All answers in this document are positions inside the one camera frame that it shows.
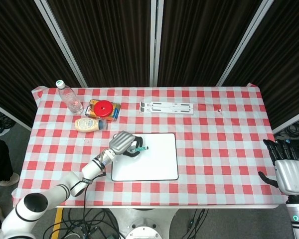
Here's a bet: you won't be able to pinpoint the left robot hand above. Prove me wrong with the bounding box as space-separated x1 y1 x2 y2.
108 130 145 158

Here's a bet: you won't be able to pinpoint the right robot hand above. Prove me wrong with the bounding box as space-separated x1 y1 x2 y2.
258 138 299 195

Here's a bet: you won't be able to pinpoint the green marker pen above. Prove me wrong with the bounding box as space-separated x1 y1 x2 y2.
129 146 150 153

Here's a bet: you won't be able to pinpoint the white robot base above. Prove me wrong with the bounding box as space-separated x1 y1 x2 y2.
107 208 180 239

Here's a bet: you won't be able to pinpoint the white board mat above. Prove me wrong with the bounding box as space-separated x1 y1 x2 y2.
111 132 179 182

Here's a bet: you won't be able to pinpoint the red white checkered tablecloth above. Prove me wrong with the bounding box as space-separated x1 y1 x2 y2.
11 86 287 207

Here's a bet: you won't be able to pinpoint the orange battery pack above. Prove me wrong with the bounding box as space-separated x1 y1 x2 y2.
85 99 122 122

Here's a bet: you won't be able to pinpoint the beige squeeze sauce bottle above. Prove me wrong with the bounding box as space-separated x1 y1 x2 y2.
74 118 108 132

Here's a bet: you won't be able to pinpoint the red round lid container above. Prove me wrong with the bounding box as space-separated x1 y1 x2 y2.
93 100 114 117

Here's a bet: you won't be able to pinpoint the clear plastic water bottle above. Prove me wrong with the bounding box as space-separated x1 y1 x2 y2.
55 80 84 116

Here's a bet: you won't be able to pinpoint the yellow floor tape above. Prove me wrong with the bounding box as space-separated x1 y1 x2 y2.
50 208 63 239

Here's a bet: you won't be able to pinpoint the person in black clothes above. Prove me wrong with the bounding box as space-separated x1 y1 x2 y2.
0 136 20 222

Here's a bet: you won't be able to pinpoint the white plastic bracket strip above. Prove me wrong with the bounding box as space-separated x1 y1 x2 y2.
139 101 195 115

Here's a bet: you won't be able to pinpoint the black floor cables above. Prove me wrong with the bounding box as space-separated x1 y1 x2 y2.
43 208 125 239

